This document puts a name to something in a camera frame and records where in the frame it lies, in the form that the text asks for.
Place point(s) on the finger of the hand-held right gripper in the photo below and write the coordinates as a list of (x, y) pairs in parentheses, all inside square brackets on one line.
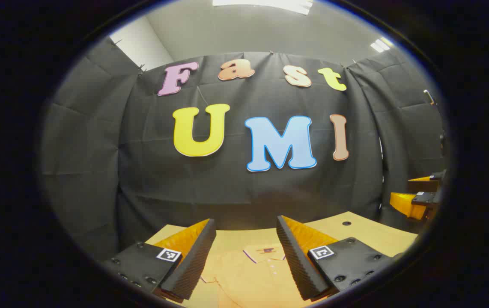
[(407, 205), (424, 186)]

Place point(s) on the black backdrop cloth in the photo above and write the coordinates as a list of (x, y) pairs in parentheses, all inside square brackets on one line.
[(227, 188)]

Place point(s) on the large ceiling light panel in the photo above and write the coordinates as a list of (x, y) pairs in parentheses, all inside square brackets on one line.
[(266, 5)]

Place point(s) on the orange polo T-shirt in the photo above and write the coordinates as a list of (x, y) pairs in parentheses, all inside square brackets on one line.
[(253, 278)]

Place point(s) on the small ceiling light panel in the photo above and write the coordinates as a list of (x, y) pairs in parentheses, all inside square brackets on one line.
[(380, 45)]

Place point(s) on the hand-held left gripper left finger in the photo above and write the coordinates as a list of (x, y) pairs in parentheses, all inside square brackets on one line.
[(193, 265)]

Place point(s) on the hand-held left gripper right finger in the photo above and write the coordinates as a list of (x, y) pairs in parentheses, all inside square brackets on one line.
[(296, 265)]

